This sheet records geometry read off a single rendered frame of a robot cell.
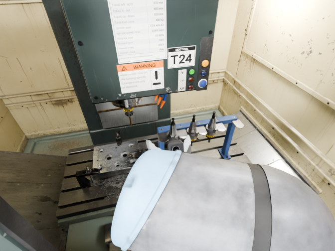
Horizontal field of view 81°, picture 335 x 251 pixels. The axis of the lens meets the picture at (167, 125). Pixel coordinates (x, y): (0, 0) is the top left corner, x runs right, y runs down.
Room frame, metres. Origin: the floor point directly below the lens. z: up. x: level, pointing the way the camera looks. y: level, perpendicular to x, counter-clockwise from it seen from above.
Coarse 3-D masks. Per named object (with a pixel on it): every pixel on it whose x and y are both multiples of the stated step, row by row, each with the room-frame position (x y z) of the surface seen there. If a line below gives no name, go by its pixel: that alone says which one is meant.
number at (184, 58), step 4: (184, 52) 0.66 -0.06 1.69; (188, 52) 0.66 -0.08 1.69; (192, 52) 0.67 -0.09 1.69; (180, 56) 0.66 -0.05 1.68; (184, 56) 0.66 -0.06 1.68; (188, 56) 0.67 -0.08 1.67; (192, 56) 0.67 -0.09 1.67; (180, 60) 0.66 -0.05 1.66; (184, 60) 0.66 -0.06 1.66; (188, 60) 0.67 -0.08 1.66; (192, 60) 0.67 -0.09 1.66; (180, 64) 0.66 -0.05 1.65; (184, 64) 0.66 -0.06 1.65
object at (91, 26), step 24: (72, 0) 0.59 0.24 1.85; (96, 0) 0.61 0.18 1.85; (168, 0) 0.65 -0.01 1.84; (192, 0) 0.67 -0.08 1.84; (216, 0) 0.68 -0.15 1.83; (72, 24) 0.59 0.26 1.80; (96, 24) 0.60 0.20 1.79; (168, 24) 0.65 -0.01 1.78; (192, 24) 0.67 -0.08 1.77; (96, 48) 0.60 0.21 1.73; (96, 72) 0.60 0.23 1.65; (168, 72) 0.65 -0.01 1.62; (96, 96) 0.59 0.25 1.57; (120, 96) 0.61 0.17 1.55; (144, 96) 0.63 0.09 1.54
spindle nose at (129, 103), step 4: (124, 100) 0.73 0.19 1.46; (128, 100) 0.74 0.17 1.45; (132, 100) 0.74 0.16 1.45; (136, 100) 0.76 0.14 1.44; (140, 100) 0.78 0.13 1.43; (112, 104) 0.76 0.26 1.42; (116, 104) 0.74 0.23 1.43; (120, 104) 0.73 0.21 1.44; (124, 104) 0.73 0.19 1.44; (128, 104) 0.74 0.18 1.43; (132, 104) 0.74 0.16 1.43; (136, 104) 0.76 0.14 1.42
